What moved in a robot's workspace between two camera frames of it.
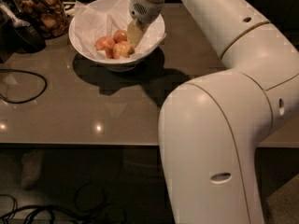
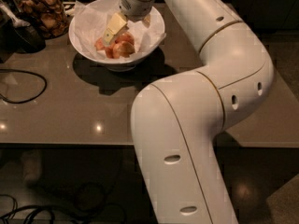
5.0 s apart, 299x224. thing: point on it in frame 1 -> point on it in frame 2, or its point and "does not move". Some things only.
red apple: [120, 35] does not move
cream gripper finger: [134, 33] -> [115, 23]
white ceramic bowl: [99, 31] does not move
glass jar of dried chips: [43, 7] does not move
